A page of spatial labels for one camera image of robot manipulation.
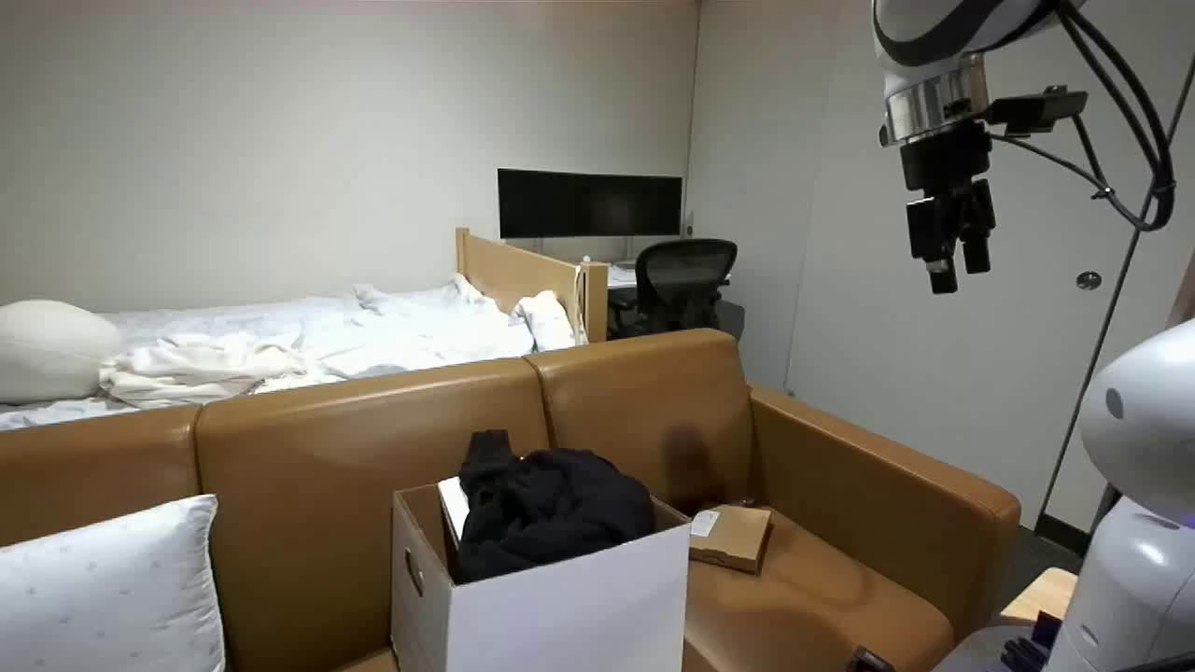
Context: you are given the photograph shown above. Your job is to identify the white paper sheet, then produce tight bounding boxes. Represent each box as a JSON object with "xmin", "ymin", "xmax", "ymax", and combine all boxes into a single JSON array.
[{"xmin": 434, "ymin": 474, "xmax": 474, "ymax": 547}]

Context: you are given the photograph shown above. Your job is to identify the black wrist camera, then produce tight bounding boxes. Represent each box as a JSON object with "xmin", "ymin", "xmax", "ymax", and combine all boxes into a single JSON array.
[{"xmin": 984, "ymin": 81, "xmax": 1092, "ymax": 140}]

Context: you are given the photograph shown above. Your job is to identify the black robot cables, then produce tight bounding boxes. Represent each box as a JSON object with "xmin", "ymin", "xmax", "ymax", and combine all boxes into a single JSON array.
[{"xmin": 985, "ymin": 0, "xmax": 1179, "ymax": 237}]

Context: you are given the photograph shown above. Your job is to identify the black clothing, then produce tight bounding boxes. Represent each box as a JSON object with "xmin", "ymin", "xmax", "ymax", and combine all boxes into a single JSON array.
[{"xmin": 446, "ymin": 428, "xmax": 661, "ymax": 586}]

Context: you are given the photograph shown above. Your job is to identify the white bed with bedding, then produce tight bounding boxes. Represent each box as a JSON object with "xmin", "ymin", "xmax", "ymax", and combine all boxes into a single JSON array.
[{"xmin": 0, "ymin": 272, "xmax": 583, "ymax": 435}]

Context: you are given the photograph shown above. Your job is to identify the round white pillow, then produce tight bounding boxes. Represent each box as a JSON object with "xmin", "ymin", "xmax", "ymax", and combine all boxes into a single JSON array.
[{"xmin": 0, "ymin": 295, "xmax": 129, "ymax": 409}]

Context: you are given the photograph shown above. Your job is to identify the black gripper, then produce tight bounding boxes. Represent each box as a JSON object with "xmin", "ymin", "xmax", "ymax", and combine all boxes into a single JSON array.
[{"xmin": 895, "ymin": 117, "xmax": 1001, "ymax": 298}]

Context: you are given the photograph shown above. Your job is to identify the light wooden board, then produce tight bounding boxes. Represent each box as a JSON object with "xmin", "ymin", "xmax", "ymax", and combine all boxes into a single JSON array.
[{"xmin": 998, "ymin": 565, "xmax": 1080, "ymax": 626}]

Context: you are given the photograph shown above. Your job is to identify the small brown cardboard box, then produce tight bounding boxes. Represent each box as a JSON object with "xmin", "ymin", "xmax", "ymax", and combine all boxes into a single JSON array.
[{"xmin": 686, "ymin": 499, "xmax": 777, "ymax": 579}]

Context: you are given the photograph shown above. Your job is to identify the thin black pole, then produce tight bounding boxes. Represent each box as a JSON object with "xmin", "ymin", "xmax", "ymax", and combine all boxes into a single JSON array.
[{"xmin": 1036, "ymin": 54, "xmax": 1195, "ymax": 530}]

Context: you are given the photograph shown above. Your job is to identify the white dotted pillow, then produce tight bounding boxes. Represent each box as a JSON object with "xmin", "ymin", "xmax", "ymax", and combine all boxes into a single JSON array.
[{"xmin": 0, "ymin": 492, "xmax": 233, "ymax": 672}]

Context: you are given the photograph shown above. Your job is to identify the black monitor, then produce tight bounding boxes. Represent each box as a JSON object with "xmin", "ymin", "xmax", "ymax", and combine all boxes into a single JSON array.
[{"xmin": 498, "ymin": 168, "xmax": 686, "ymax": 243}]

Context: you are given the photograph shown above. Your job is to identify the wooden bed footboard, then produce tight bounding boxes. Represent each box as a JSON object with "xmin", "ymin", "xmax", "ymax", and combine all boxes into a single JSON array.
[{"xmin": 454, "ymin": 224, "xmax": 613, "ymax": 346}]

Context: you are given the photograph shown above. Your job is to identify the brown leather sofa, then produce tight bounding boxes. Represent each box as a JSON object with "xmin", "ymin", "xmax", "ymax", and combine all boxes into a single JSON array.
[{"xmin": 0, "ymin": 325, "xmax": 1022, "ymax": 672}]

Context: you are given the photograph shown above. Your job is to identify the black office chair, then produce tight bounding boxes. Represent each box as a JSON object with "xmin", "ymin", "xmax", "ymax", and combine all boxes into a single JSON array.
[{"xmin": 609, "ymin": 237, "xmax": 741, "ymax": 340}]

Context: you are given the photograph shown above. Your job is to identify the dark blue object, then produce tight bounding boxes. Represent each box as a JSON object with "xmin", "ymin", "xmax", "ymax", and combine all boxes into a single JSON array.
[{"xmin": 998, "ymin": 611, "xmax": 1064, "ymax": 672}]

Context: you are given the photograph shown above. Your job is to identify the white cardboard box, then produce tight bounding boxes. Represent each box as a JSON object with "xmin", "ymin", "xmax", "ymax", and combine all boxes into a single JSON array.
[{"xmin": 388, "ymin": 477, "xmax": 696, "ymax": 672}]

